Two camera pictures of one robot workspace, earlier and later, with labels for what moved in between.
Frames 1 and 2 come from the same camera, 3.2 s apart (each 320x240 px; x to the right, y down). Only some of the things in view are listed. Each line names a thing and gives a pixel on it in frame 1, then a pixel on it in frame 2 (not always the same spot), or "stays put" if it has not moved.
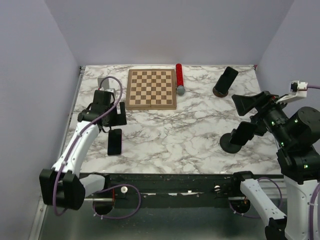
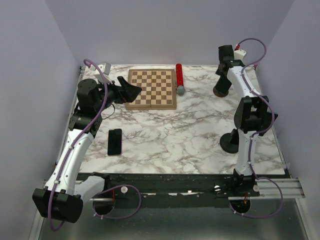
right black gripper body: (274, 102) -> (218, 72)
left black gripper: (120, 119) -> (128, 94)
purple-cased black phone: (114, 142) stays put
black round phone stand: (227, 145) stays put
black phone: (226, 80) stays put
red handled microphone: (180, 89) stays put
